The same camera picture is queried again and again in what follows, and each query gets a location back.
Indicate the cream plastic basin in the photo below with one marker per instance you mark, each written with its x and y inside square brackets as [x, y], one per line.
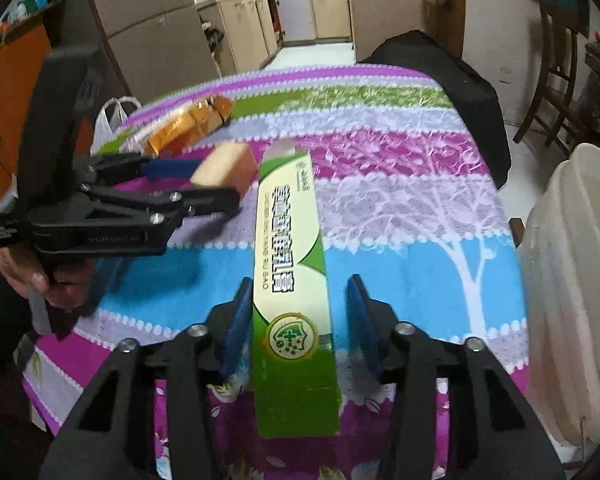
[570, 285]

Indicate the orange snack packet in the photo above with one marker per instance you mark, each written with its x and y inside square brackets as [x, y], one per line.
[190, 120]

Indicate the black cloth cover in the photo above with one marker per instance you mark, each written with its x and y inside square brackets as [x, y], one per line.
[460, 80]

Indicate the person's left hand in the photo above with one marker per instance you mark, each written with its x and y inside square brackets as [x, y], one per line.
[15, 267]

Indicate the white plastic bag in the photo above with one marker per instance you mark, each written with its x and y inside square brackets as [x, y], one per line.
[109, 125]

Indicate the wooden chair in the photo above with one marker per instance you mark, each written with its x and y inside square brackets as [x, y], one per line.
[555, 107]

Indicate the striped floral tablecloth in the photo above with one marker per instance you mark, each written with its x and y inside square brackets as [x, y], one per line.
[405, 210]

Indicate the person's left forearm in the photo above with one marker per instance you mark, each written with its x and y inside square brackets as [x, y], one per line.
[0, 335]

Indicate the small tan box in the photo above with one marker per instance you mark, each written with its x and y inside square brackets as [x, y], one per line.
[225, 165]

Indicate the beige kitchen base cabinets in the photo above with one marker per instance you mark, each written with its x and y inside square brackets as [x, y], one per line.
[330, 15]

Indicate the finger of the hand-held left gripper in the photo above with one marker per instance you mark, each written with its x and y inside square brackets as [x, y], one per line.
[175, 169]
[210, 200]

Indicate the orange wooden cabinet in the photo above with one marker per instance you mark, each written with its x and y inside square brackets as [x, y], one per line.
[10, 90]

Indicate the green carton box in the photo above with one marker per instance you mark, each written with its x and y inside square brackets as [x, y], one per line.
[290, 240]

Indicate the beige refrigerator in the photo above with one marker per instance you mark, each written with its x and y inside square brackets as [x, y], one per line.
[150, 30]

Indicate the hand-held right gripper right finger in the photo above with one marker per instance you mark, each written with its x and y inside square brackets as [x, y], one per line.
[362, 320]

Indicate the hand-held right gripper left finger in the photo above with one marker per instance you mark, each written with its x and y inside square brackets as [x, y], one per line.
[235, 325]

